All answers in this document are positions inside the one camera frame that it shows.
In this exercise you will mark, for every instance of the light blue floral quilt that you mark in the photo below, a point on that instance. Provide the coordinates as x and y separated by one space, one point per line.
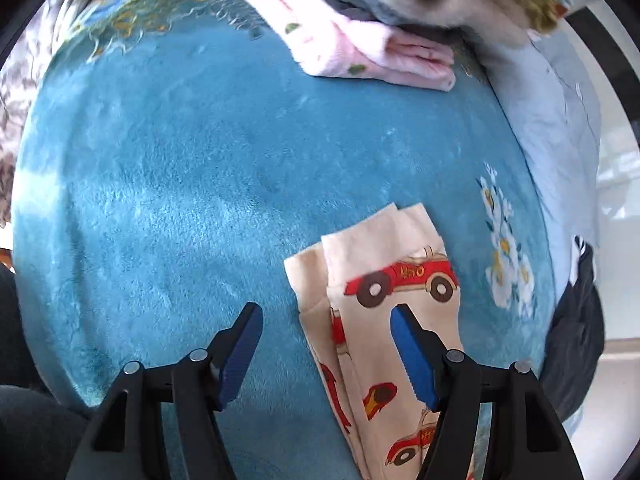
550 110

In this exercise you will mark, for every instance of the black garment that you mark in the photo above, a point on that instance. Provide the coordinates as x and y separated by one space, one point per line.
575 335

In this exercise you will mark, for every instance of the cream car-print pants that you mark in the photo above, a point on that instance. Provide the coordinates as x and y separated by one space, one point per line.
370 340

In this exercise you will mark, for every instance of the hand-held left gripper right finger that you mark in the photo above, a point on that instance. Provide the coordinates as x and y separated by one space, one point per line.
412 360

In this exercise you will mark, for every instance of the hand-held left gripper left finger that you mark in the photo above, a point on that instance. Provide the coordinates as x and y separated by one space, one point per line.
240 355

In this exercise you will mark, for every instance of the white fluffy garment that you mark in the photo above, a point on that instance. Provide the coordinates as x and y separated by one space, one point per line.
475 5

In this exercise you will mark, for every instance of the pink folded cloth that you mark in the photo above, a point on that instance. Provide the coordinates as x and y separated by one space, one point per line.
330 45

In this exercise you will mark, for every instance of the white glossy wardrobe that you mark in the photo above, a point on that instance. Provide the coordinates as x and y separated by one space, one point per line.
617 170

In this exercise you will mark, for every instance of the teal floral plush blanket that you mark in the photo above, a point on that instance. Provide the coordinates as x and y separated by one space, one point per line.
175 185

